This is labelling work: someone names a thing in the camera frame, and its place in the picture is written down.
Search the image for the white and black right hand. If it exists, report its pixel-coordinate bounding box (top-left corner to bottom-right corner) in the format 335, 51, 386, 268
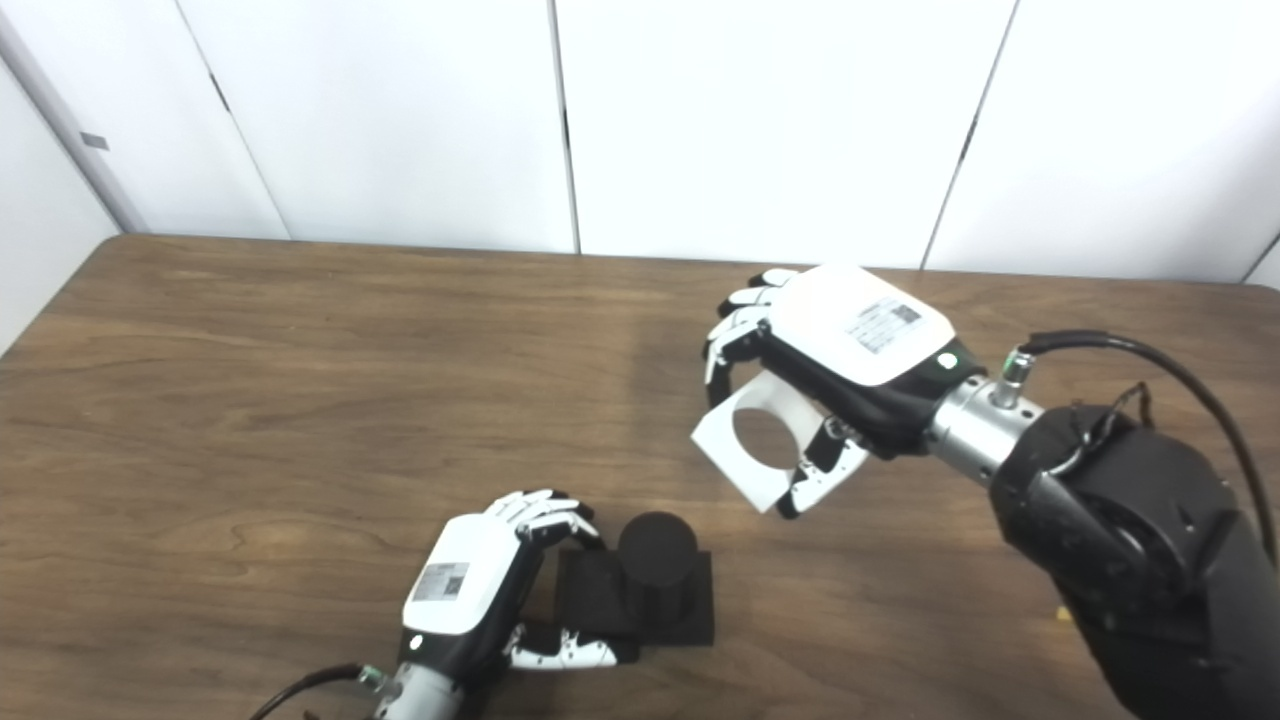
703, 264, 987, 522

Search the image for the white and black left hand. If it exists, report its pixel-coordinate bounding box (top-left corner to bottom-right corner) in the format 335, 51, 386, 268
398, 489, 642, 693

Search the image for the white square piece with hole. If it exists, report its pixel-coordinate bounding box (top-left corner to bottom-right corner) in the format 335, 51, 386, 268
690, 371, 851, 515

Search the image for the black peg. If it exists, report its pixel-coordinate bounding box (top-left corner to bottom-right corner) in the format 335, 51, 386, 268
553, 511, 717, 649

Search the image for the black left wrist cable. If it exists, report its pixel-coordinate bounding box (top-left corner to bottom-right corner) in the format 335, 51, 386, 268
248, 662, 389, 720

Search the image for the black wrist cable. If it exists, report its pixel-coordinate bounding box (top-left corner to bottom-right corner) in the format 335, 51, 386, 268
1000, 329, 1280, 573
248, 662, 389, 720

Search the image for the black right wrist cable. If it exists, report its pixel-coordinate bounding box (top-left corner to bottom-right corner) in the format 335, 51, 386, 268
1000, 329, 1280, 573

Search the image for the grey wall post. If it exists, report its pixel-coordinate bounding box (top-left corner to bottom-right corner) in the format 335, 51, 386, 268
0, 8, 150, 237

